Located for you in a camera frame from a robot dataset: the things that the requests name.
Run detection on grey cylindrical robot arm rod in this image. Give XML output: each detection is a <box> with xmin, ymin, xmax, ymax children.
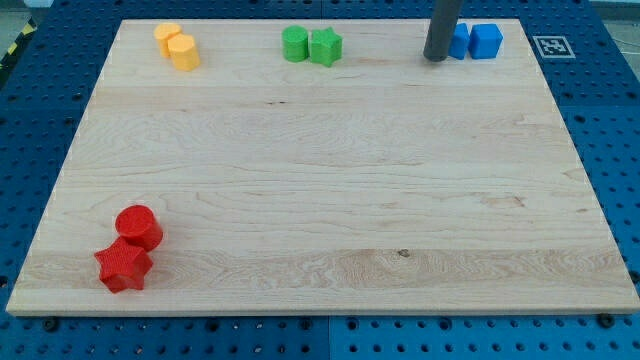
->
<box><xmin>423</xmin><ymin>0</ymin><xmax>464</xmax><ymax>62</ymax></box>

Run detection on blue cube block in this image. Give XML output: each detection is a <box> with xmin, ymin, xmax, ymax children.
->
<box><xmin>468</xmin><ymin>23</ymin><xmax>503</xmax><ymax>59</ymax></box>

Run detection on light wooden board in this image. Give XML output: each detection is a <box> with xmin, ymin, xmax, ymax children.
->
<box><xmin>7</xmin><ymin>19</ymin><xmax>639</xmax><ymax>317</ymax></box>

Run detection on green star block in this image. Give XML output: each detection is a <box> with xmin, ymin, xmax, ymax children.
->
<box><xmin>310</xmin><ymin>27</ymin><xmax>342</xmax><ymax>67</ymax></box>

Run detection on green cylinder block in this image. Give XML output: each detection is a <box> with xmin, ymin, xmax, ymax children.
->
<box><xmin>281</xmin><ymin>25</ymin><xmax>309</xmax><ymax>62</ymax></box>

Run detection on yellow hexagon block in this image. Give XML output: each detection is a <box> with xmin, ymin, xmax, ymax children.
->
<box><xmin>168</xmin><ymin>34</ymin><xmax>201</xmax><ymax>71</ymax></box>

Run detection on red cylinder block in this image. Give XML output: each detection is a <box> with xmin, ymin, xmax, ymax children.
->
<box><xmin>115</xmin><ymin>204</ymin><xmax>163</xmax><ymax>251</ymax></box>

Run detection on blue block behind rod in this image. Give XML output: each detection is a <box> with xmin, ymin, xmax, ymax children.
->
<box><xmin>448</xmin><ymin>23</ymin><xmax>470</xmax><ymax>60</ymax></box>

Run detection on yellow cylinder block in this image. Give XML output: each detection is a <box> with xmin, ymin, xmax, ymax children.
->
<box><xmin>153</xmin><ymin>22</ymin><xmax>182</xmax><ymax>58</ymax></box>

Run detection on red star block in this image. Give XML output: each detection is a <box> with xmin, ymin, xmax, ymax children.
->
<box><xmin>94</xmin><ymin>237</ymin><xmax>153</xmax><ymax>293</ymax></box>

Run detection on white fiducial marker tag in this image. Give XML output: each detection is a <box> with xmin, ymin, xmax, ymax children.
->
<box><xmin>533</xmin><ymin>35</ymin><xmax>575</xmax><ymax>59</ymax></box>

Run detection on black yellow hazard tape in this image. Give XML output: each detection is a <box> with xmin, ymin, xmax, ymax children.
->
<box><xmin>1</xmin><ymin>18</ymin><xmax>38</xmax><ymax>72</ymax></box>

